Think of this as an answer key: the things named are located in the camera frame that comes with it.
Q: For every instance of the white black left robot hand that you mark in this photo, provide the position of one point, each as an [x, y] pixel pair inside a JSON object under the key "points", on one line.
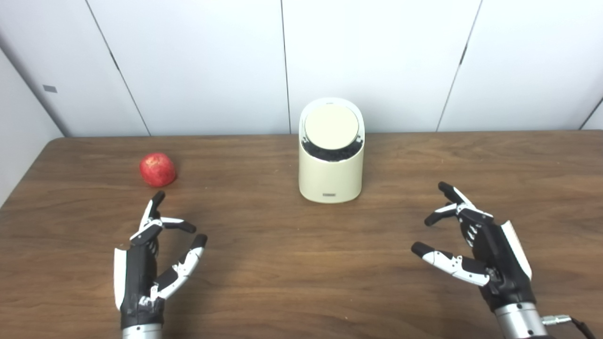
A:
{"points": [[136, 273]]}

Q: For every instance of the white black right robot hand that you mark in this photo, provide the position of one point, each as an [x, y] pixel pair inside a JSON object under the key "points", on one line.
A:
{"points": [[504, 263]]}

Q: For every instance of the red apple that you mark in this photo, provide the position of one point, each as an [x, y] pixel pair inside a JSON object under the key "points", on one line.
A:
{"points": [[158, 170]]}

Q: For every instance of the cream-colored round bin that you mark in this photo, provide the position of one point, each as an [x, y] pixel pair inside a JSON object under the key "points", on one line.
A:
{"points": [[330, 179]]}

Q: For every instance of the cream round bin lid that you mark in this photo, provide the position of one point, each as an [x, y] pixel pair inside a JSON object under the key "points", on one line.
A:
{"points": [[331, 126]]}

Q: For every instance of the small grey wall plate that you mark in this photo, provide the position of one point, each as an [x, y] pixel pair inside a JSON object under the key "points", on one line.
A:
{"points": [[50, 88]]}

